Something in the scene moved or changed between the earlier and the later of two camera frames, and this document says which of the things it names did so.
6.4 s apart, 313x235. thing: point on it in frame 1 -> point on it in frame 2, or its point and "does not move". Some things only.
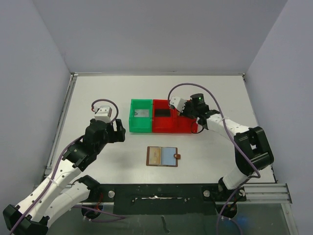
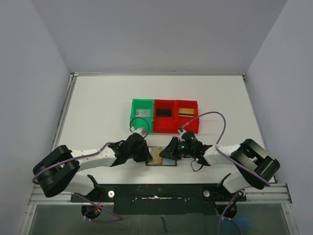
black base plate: [167, 199] does not move
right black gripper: [187, 110] -> [174, 148]
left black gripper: [116, 136] -> [145, 155]
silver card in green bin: [141, 113] does not move
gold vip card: [154, 155] does not move
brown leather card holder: [160, 156] does not move
